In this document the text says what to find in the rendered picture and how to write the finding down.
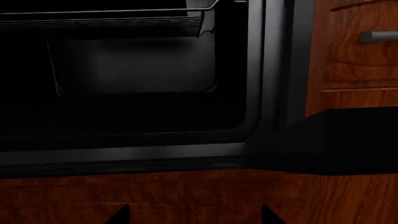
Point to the wooden drawer front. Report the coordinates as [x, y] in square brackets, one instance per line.
[357, 65]

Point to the black countertop slab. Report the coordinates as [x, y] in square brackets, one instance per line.
[335, 144]

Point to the dark wooden cabinet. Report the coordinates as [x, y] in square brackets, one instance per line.
[192, 196]

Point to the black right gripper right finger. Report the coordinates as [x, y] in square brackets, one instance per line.
[270, 217]

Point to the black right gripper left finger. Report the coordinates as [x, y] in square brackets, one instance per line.
[122, 217]

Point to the black built-in oven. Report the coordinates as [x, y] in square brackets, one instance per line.
[258, 70]

